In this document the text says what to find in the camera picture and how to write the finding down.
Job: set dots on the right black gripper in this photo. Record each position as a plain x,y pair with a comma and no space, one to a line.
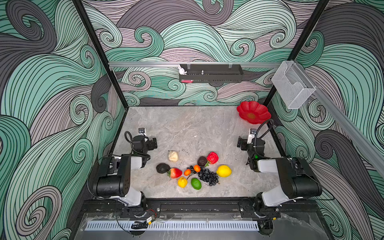
241,142

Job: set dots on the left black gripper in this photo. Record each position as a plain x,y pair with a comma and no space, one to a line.
151,143

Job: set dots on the cream fake pear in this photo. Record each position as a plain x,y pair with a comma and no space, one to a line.
173,156

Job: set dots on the red fake apple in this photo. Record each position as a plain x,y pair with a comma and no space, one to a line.
212,158

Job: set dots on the red flower-shaped fruit bowl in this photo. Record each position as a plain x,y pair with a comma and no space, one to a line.
253,112

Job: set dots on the dark maroon fake fruit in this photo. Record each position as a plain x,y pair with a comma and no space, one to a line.
202,161

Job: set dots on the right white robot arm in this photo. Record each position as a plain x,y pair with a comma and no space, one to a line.
297,179

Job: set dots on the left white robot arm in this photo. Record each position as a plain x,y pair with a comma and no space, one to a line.
113,179

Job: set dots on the dark fake avocado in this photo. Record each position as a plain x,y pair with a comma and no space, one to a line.
163,168

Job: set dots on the large yellow fake lemon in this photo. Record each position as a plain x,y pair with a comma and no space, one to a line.
224,171

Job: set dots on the red fake mango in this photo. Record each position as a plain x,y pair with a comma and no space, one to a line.
174,173

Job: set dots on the small orange fake tangerine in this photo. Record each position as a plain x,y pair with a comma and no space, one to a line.
187,172

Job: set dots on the dark fake grape bunch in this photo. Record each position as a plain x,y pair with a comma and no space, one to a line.
209,177

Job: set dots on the small yellow fake lemon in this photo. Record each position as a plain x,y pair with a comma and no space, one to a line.
182,182

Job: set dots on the green fake lime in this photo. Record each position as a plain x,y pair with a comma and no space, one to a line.
196,184

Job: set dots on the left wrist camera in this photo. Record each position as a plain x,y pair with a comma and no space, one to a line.
142,131

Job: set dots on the clear plastic wall bin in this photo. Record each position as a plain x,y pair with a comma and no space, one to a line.
293,84

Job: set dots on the black wall shelf tray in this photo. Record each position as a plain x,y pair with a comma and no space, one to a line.
212,74

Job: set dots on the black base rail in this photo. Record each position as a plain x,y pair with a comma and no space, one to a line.
244,207

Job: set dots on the aluminium wall rail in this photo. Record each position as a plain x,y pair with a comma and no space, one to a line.
152,64

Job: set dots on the white slotted cable duct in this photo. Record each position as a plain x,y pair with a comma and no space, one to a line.
248,226

